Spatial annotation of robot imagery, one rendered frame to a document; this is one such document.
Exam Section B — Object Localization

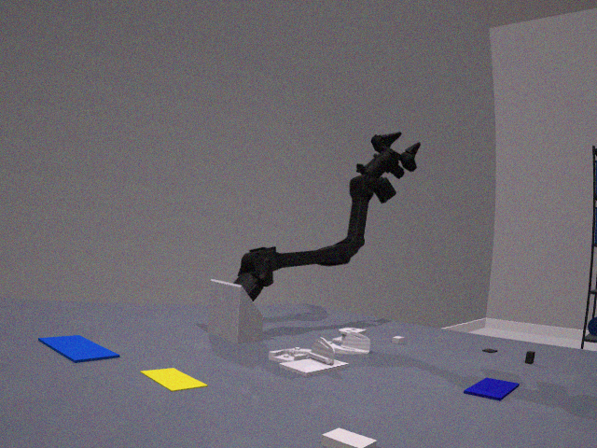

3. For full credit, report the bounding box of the blue flat rectangular plate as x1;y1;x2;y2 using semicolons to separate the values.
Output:
38;335;120;363

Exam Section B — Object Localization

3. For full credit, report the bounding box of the blue flat square plate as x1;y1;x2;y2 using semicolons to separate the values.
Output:
464;377;519;401

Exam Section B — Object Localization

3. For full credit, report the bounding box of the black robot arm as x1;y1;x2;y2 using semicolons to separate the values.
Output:
234;160;396;301

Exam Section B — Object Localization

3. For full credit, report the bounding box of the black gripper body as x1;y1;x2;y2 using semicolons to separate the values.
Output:
371;135;417;174

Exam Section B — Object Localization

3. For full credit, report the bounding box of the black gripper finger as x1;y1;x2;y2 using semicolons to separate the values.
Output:
405;143;421;159
379;132;402;147

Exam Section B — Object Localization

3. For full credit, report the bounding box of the yellow flat plate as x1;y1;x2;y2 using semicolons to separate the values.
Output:
140;368;208;392

